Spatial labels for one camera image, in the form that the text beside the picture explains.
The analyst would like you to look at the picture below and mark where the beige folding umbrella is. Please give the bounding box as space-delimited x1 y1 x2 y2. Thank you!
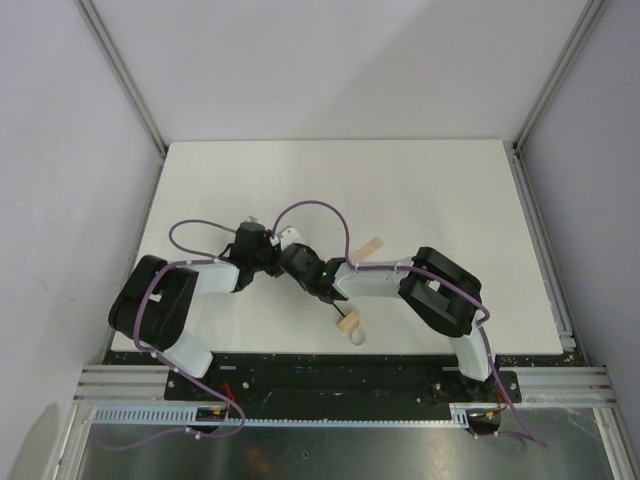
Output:
332 236 385 347

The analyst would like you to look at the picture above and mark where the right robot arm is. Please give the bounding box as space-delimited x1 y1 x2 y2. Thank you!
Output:
277 243 497 383

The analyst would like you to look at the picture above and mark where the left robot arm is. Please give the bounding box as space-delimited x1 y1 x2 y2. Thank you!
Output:
108 221 281 379

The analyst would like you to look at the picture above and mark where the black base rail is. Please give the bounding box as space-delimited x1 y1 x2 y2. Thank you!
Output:
99 349 524 419

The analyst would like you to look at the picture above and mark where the left aluminium corner post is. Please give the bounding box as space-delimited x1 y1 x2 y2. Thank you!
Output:
74 0 168 158

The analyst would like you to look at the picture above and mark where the aluminium corner post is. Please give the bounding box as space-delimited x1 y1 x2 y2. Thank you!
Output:
512 0 610 152
74 0 168 158

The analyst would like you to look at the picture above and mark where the white slotted cable duct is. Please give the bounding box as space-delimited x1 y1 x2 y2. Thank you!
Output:
92 403 474 429

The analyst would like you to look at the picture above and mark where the aluminium frame profile right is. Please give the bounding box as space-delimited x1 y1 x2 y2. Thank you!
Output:
504 142 580 353

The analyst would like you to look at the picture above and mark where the aluminium front frame beam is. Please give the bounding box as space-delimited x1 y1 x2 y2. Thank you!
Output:
73 365 617 408

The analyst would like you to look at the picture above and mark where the right aluminium corner post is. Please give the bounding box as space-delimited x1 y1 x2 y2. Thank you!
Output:
512 0 610 152

